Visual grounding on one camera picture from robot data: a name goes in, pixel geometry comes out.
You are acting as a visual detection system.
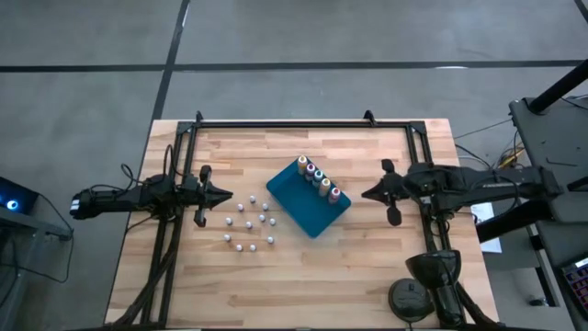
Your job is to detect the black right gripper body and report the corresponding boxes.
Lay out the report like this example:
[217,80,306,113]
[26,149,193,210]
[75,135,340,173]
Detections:
[382,158,410,227]

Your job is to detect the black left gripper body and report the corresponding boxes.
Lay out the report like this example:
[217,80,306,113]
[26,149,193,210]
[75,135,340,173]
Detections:
[182,165,215,228]

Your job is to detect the teal plastic bin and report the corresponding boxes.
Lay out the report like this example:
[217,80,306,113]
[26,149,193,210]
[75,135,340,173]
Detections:
[266,154,353,239]

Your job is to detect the white paper sheet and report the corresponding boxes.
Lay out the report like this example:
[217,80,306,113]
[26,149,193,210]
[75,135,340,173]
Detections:
[470,201,503,255]

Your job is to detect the black round disc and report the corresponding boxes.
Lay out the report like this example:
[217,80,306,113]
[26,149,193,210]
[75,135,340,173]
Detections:
[388,278,435,323]

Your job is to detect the grey metal stand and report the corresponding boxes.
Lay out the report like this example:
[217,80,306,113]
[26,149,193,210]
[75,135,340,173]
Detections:
[0,209,74,331]

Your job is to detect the black computer tower blue light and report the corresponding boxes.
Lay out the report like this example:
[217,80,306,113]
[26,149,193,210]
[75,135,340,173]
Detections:
[0,177,40,217]

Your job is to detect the black pole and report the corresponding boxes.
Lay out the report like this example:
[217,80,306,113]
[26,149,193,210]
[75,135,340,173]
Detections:
[527,58,588,115]

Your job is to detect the keyboard with coloured keys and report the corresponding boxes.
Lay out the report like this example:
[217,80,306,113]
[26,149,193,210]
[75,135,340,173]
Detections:
[560,257,588,318]

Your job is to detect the black aluminium rig frame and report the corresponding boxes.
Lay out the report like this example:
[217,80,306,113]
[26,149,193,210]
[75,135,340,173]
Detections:
[104,108,502,331]

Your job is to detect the thin black floor cable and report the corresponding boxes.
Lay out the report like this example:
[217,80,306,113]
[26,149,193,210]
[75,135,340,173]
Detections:
[453,118,515,140]

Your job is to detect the yellow cable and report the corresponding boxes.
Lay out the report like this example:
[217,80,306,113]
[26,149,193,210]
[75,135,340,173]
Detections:
[493,145,526,172]

